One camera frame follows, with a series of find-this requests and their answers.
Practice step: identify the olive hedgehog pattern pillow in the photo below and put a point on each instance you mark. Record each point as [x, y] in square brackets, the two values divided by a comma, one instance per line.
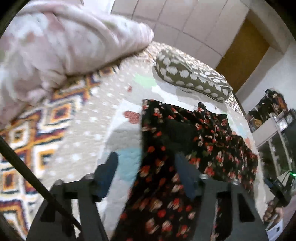
[176, 69]

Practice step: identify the patterned quilted bedspread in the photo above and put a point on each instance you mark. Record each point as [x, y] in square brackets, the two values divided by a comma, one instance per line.
[79, 126]

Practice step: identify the wooden door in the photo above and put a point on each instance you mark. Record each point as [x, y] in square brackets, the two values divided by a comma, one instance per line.
[245, 53]

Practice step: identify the pink floral folded duvet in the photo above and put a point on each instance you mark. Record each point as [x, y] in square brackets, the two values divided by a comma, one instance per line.
[47, 41]

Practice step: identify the black floral zip garment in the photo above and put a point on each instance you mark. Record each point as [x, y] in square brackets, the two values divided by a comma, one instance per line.
[178, 146]

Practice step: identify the cluttered shelf unit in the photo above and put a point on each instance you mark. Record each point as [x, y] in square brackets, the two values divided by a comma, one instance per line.
[272, 125]

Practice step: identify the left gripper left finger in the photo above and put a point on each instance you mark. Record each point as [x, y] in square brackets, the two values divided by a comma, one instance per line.
[73, 214]

